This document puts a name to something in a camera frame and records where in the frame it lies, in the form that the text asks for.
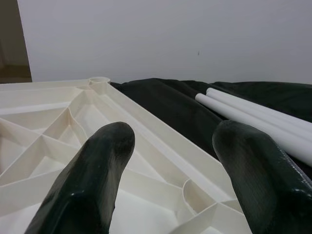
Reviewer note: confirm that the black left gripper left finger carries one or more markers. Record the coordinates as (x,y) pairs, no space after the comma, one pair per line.
(92,175)

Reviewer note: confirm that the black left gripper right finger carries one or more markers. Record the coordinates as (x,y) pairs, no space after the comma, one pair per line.
(263,182)

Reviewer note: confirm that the white plastic table leg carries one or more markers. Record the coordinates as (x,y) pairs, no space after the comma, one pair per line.
(209,101)
(243,103)
(280,124)

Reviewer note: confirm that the white plastic children tabletop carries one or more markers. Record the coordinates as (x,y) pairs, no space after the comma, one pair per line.
(48,122)

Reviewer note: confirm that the black table cloth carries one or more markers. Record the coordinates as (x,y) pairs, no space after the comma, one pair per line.
(170,102)

